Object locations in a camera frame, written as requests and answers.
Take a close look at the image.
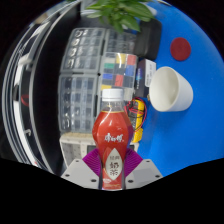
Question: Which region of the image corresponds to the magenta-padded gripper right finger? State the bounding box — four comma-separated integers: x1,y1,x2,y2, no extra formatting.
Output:
123,148,164,190

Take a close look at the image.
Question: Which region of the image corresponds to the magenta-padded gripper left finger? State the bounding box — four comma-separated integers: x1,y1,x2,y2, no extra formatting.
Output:
60,148,103,190

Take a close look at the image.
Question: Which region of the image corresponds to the red drink bottle white cap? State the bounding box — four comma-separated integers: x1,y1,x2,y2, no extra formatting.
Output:
91,87,134,191

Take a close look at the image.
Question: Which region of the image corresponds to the yellow multimeter with red leads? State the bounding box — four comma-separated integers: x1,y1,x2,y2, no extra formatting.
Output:
124,97,148,144

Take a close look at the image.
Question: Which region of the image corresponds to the grey small-parts drawer cabinet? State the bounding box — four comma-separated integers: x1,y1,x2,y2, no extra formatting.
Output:
104,29,138,54
58,73,101,134
61,28,108,73

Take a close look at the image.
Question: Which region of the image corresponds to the black workbench shelf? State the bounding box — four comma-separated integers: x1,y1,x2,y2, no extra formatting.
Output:
29,3,83,174

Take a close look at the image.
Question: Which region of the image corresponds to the white cup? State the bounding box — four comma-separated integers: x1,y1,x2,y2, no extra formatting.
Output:
148,65,194,113

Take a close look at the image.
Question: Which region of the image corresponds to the black box with white label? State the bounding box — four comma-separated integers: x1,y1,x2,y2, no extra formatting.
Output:
134,58,157,92

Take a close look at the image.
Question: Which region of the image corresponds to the clear organizer with coloured parts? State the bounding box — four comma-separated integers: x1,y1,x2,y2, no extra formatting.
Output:
99,51,138,101

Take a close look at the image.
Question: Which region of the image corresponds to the flat round red coaster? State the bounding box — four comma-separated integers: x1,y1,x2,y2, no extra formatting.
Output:
169,37,192,62

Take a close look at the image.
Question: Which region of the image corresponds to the plain black box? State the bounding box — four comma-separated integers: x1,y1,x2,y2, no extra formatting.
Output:
133,18,163,61

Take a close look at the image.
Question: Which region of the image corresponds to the green potted plant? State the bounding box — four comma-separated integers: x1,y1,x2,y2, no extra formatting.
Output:
84,0,156,34

